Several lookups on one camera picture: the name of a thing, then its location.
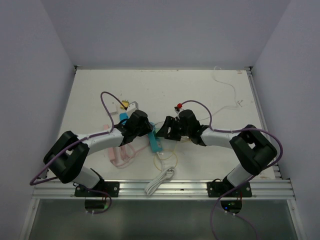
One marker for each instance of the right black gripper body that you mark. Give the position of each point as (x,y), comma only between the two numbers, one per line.
(184,131)

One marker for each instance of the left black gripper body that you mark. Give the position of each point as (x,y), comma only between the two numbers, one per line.
(144,130)

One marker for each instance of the blue plug adapter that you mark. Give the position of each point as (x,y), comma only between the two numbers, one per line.
(123,118)

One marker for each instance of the teal power strip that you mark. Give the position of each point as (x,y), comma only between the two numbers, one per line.
(154,142)

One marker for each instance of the yellow plug adapter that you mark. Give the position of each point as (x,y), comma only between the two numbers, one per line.
(124,104)

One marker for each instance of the pink power strip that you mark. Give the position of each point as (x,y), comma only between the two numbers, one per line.
(121,157)

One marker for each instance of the white plug adapter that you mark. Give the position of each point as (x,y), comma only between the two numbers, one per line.
(113,110)

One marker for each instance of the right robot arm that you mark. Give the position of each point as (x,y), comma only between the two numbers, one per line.
(253,150)

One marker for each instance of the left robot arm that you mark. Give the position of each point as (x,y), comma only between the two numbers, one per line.
(67,156)

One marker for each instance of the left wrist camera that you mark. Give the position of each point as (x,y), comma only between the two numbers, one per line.
(133,106)

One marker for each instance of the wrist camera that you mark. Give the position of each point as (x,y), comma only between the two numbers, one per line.
(133,106)
(178,108)

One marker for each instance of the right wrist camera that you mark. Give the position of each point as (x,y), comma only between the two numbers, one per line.
(178,108)

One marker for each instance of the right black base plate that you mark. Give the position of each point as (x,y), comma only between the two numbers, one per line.
(217,188)

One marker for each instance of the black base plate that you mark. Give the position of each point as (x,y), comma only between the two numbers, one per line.
(217,188)
(102,188)

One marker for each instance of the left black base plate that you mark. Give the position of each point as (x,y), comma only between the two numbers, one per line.
(102,188)

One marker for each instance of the aluminium rail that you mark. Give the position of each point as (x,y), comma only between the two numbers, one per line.
(276,189)

